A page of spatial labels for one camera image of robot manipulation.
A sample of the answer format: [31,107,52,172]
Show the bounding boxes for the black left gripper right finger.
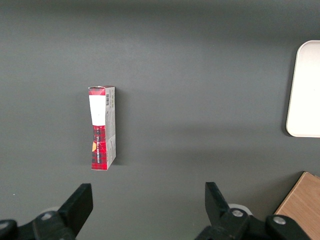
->
[194,181,251,240]

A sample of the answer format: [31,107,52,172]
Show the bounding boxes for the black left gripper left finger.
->
[31,183,94,240]

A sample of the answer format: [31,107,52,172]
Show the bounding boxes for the beige plastic tray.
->
[285,39,320,138]

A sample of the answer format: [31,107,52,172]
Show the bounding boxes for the red plaid cardboard box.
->
[87,85,117,172]

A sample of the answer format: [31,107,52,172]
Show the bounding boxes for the wooden drawer cabinet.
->
[273,170,320,240]

